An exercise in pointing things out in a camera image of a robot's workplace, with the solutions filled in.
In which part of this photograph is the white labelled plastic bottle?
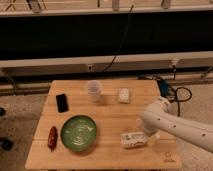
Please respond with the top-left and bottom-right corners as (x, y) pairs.
(121, 132), (147, 148)

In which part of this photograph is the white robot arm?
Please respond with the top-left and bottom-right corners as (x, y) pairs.
(140, 97), (213, 153)

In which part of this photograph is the white sponge block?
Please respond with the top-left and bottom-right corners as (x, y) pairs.
(118, 88), (130, 104)

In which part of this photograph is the blue power adapter box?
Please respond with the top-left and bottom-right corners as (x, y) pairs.
(158, 81), (169, 97)

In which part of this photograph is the green bowl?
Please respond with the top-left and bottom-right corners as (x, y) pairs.
(60, 115), (97, 152)

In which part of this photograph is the translucent plastic cup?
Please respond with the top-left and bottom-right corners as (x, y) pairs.
(86, 80), (102, 102)

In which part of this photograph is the black smartphone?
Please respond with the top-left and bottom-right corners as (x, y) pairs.
(56, 94), (68, 113)

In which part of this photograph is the red chili pepper toy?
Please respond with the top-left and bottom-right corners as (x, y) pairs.
(48, 126), (58, 151)

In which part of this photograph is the black floor cable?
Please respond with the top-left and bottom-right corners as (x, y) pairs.
(138, 64), (193, 118)

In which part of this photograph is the black hanging cable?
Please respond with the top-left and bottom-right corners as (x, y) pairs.
(101, 3), (135, 73)

